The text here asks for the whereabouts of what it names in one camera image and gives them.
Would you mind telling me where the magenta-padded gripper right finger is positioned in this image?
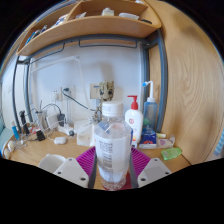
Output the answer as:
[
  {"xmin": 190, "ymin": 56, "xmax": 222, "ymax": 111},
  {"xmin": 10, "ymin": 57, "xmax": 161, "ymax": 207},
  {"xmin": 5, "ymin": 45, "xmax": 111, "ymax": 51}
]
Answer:
[{"xmin": 128, "ymin": 147, "xmax": 173, "ymax": 189}]

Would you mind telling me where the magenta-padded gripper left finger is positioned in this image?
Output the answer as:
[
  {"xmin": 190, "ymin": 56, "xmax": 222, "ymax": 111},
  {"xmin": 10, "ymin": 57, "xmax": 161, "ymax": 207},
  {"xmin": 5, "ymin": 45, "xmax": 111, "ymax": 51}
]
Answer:
[{"xmin": 53, "ymin": 146, "xmax": 98, "ymax": 190}]

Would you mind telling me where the clear plastic water bottle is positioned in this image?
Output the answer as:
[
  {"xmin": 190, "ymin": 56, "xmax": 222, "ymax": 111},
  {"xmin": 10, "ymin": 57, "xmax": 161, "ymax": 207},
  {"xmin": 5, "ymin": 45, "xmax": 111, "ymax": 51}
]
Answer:
[{"xmin": 93, "ymin": 100, "xmax": 134, "ymax": 192}]

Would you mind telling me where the white purple tissue pack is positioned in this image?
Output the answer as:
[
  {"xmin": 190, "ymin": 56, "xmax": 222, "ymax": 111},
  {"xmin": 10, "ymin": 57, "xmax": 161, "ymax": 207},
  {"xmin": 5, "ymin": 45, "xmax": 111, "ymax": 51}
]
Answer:
[{"xmin": 155, "ymin": 135, "xmax": 176, "ymax": 149}]

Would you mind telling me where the small white earbud case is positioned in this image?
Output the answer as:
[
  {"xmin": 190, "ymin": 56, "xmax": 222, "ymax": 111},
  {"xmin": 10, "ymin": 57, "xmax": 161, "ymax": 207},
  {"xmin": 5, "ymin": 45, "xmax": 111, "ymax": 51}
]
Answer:
[{"xmin": 53, "ymin": 136, "xmax": 68, "ymax": 145}]

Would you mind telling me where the blue small box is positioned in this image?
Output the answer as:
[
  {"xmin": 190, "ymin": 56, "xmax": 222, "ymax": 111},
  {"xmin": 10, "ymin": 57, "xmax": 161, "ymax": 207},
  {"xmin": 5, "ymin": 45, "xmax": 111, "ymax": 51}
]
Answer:
[{"xmin": 138, "ymin": 128, "xmax": 158, "ymax": 150}]

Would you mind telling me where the white power strip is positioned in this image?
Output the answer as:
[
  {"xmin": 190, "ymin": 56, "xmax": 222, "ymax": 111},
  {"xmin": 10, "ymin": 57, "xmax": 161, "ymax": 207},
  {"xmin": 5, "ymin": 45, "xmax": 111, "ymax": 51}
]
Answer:
[{"xmin": 57, "ymin": 123, "xmax": 76, "ymax": 136}]

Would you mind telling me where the small black block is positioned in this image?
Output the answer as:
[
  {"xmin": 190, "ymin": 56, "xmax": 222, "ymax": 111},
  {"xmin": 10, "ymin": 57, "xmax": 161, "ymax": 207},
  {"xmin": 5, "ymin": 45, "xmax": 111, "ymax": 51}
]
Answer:
[{"xmin": 35, "ymin": 129, "xmax": 46, "ymax": 142}]

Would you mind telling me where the white red-pump lotion bottle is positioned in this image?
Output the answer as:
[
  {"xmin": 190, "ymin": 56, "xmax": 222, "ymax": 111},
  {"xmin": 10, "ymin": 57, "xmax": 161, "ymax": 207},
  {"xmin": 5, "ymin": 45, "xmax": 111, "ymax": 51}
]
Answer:
[{"xmin": 124, "ymin": 95, "xmax": 144, "ymax": 148}]

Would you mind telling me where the black charger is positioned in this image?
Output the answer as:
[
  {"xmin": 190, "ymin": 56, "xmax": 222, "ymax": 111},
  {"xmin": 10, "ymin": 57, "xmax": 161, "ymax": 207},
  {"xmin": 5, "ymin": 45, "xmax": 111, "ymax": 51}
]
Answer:
[{"xmin": 57, "ymin": 113, "xmax": 66, "ymax": 128}]

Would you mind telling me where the clear blue spray bottle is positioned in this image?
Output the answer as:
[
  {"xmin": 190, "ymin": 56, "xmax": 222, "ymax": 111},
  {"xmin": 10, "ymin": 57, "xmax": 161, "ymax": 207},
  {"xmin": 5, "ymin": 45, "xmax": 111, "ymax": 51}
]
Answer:
[{"xmin": 141, "ymin": 80, "xmax": 158, "ymax": 134}]

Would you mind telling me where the steel cup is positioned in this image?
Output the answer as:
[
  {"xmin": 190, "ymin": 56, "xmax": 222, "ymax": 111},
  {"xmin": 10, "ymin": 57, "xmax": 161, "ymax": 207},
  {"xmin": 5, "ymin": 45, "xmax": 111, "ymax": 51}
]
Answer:
[{"xmin": 34, "ymin": 110, "xmax": 47, "ymax": 131}]

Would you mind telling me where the wrapped pale bun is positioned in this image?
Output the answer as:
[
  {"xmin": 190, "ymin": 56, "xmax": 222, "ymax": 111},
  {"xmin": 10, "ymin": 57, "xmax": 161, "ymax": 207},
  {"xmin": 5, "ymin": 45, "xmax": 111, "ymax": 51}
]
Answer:
[
  {"xmin": 1, "ymin": 146, "xmax": 11, "ymax": 159},
  {"xmin": 7, "ymin": 139, "xmax": 18, "ymax": 151}
]

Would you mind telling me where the small blue white-capped bottle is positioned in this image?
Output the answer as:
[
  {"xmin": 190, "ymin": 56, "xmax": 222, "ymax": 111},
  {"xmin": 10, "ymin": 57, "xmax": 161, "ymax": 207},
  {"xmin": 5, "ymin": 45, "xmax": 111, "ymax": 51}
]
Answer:
[{"xmin": 10, "ymin": 120, "xmax": 20, "ymax": 141}]

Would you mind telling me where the black upright handheld tool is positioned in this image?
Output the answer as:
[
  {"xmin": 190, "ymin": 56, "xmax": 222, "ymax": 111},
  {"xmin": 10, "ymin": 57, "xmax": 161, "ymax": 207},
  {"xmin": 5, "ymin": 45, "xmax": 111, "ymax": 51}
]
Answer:
[{"xmin": 18, "ymin": 109, "xmax": 30, "ymax": 135}]

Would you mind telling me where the blue striped towel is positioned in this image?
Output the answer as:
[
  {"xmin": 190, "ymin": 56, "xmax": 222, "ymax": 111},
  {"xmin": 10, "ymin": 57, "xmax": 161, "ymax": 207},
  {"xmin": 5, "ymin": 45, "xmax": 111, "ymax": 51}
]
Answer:
[{"xmin": 213, "ymin": 133, "xmax": 224, "ymax": 158}]

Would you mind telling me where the wooden tree figurine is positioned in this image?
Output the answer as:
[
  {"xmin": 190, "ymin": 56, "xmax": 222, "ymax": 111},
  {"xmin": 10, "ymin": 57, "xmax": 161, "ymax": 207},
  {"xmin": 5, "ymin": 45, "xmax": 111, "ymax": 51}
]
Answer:
[{"xmin": 94, "ymin": 80, "xmax": 115, "ymax": 123}]

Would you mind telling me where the white desk lamp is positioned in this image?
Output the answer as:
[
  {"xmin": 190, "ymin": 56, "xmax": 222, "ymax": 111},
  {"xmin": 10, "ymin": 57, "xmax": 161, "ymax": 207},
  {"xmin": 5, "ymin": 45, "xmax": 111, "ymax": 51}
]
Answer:
[{"xmin": 28, "ymin": 54, "xmax": 88, "ymax": 111}]

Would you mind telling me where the wooden wardrobe side panel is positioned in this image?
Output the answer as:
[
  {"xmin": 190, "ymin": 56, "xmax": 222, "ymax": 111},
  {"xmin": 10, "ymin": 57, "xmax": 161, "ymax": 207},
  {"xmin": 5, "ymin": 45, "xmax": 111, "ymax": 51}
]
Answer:
[{"xmin": 146, "ymin": 0, "xmax": 224, "ymax": 166}]

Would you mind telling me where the wooden shelf unit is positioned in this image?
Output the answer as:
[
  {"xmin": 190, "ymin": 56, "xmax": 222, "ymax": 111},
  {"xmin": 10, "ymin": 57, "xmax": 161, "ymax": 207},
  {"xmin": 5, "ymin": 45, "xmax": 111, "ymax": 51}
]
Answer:
[{"xmin": 15, "ymin": 0, "xmax": 163, "ymax": 58}]

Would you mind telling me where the white wall socket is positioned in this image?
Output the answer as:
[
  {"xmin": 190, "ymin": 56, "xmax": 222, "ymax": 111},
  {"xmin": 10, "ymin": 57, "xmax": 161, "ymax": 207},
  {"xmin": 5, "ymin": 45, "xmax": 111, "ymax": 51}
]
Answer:
[
  {"xmin": 50, "ymin": 88, "xmax": 63, "ymax": 102},
  {"xmin": 61, "ymin": 86, "xmax": 74, "ymax": 99}
]

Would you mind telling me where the white wall-mounted device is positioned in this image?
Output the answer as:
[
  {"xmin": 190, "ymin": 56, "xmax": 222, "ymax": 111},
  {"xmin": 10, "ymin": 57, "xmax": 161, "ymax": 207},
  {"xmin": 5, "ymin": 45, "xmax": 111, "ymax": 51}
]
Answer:
[{"xmin": 89, "ymin": 83, "xmax": 101, "ymax": 100}]

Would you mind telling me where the grey metal desk frame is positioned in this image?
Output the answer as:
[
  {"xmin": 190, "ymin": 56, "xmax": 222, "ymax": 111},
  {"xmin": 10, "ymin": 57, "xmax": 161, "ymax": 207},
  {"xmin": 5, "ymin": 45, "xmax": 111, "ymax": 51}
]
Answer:
[{"xmin": 11, "ymin": 29, "xmax": 168, "ymax": 134}]

